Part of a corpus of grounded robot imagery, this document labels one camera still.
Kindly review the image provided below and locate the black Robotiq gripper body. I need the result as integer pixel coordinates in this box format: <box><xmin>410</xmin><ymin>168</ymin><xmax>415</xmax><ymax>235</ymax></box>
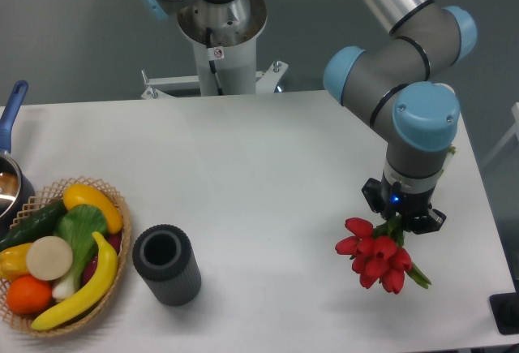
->
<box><xmin>380</xmin><ymin>177</ymin><xmax>434</xmax><ymax>227</ymax></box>

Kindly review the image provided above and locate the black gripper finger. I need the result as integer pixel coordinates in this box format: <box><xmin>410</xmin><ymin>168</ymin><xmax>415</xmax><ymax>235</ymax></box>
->
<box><xmin>408</xmin><ymin>209</ymin><xmax>446</xmax><ymax>234</ymax></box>
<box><xmin>362</xmin><ymin>178</ymin><xmax>386</xmax><ymax>218</ymax></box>

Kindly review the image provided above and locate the red tulip bouquet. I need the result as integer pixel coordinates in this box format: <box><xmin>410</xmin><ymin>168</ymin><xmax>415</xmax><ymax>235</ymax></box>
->
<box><xmin>335</xmin><ymin>216</ymin><xmax>431</xmax><ymax>295</ymax></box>

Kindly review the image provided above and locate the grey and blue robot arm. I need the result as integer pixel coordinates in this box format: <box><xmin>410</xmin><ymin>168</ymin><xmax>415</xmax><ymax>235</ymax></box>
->
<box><xmin>141</xmin><ymin>0</ymin><xmax>478</xmax><ymax>234</ymax></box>

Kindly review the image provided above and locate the dark grey ribbed vase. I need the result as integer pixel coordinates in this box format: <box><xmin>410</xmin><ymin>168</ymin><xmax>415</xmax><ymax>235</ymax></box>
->
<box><xmin>132</xmin><ymin>224</ymin><xmax>202</xmax><ymax>307</ymax></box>

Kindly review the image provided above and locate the black device at edge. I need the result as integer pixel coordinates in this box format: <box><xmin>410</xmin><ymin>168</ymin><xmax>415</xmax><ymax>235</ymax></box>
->
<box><xmin>489</xmin><ymin>292</ymin><xmax>518</xmax><ymax>335</ymax></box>

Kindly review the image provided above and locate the dark red vegetable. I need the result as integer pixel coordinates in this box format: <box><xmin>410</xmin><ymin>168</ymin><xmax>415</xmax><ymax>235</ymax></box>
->
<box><xmin>81</xmin><ymin>233</ymin><xmax>122</xmax><ymax>286</ymax></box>

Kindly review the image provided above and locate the yellow banana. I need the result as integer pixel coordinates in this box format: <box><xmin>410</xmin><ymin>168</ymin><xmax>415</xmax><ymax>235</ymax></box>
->
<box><xmin>31</xmin><ymin>231</ymin><xmax>118</xmax><ymax>331</ymax></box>

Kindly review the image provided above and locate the yellow lemon squash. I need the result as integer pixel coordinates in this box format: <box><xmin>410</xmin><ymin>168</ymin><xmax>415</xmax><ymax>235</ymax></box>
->
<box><xmin>62</xmin><ymin>183</ymin><xmax>123</xmax><ymax>235</ymax></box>

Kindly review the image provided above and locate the green bok choy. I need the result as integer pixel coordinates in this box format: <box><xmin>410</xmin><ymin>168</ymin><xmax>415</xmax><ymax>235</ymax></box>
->
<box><xmin>52</xmin><ymin>204</ymin><xmax>107</xmax><ymax>302</ymax></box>

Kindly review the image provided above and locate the beige round disc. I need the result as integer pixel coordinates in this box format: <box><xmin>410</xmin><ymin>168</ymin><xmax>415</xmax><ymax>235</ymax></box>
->
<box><xmin>25</xmin><ymin>236</ymin><xmax>73</xmax><ymax>281</ymax></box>

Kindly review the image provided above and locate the green cucumber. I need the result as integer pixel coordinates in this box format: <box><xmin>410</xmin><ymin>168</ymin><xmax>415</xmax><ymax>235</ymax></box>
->
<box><xmin>1</xmin><ymin>200</ymin><xmax>67</xmax><ymax>251</ymax></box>

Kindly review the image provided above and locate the orange fruit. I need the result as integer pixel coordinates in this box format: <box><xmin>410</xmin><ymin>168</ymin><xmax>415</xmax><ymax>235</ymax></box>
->
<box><xmin>6</xmin><ymin>275</ymin><xmax>52</xmax><ymax>315</ymax></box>

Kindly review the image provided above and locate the yellow bell pepper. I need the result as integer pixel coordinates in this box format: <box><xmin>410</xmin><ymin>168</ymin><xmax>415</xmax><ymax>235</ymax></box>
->
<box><xmin>1</xmin><ymin>243</ymin><xmax>32</xmax><ymax>281</ymax></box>

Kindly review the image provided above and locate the woven wicker basket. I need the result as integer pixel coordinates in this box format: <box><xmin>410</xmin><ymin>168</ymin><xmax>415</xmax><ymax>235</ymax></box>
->
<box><xmin>1</xmin><ymin>176</ymin><xmax>131</xmax><ymax>338</ymax></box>

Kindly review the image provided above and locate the white frame at right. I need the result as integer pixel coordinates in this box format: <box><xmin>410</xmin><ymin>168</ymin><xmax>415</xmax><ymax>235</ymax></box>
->
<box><xmin>481</xmin><ymin>102</ymin><xmax>518</xmax><ymax>172</ymax></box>

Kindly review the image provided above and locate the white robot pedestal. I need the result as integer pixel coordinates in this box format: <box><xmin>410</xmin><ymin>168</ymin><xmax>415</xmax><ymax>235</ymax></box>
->
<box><xmin>141</xmin><ymin>0</ymin><xmax>289</xmax><ymax>99</ymax></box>

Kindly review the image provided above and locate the blue handled saucepan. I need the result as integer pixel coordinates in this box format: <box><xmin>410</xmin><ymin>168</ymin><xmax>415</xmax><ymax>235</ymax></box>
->
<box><xmin>1</xmin><ymin>80</ymin><xmax>35</xmax><ymax>238</ymax></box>

